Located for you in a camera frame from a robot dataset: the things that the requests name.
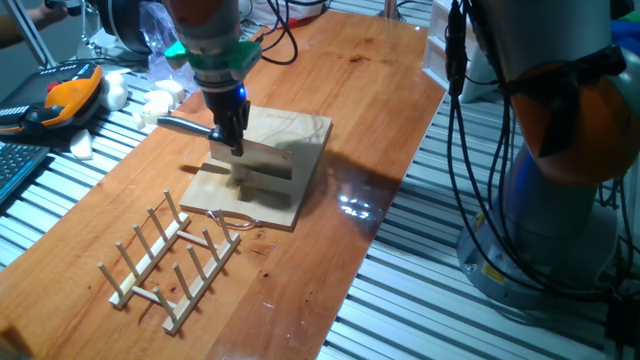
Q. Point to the wooden peg dish rack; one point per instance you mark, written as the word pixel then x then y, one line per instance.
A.
pixel 199 289

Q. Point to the white plastic drawer box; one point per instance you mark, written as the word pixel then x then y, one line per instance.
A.
pixel 440 50

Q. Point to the black computer keyboard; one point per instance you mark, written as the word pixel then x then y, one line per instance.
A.
pixel 20 165

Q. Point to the silver metal pole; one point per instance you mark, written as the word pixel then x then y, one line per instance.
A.
pixel 391 10

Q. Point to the black round device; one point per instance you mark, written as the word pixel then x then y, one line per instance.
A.
pixel 125 25

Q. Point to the person forearm brown sleeve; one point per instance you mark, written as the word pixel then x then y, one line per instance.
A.
pixel 12 32

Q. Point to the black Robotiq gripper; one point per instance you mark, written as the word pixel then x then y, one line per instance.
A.
pixel 227 110

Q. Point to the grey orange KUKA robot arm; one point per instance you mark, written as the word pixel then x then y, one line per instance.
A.
pixel 565 125

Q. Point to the white radish chunk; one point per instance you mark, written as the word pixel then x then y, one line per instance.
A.
pixel 155 112
pixel 81 145
pixel 167 90
pixel 115 92

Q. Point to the aluminium frame post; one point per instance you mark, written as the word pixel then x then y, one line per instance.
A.
pixel 30 35

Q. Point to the white plastic bag red print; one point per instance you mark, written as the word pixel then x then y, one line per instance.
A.
pixel 310 7

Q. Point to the black handheld device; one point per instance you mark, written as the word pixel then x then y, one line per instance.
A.
pixel 67 6

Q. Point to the clear plastic bag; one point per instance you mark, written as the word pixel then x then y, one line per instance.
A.
pixel 160 30

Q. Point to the orange black teach pendant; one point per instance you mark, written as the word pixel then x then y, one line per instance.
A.
pixel 70 95

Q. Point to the person hand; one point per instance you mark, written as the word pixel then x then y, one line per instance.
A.
pixel 50 15

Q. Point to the large glossy wooden board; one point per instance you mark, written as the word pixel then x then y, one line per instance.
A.
pixel 325 75

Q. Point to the steel cleaver knife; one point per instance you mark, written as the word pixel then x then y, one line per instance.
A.
pixel 220 150

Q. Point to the blue plastic bag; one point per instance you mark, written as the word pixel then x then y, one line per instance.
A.
pixel 625 37

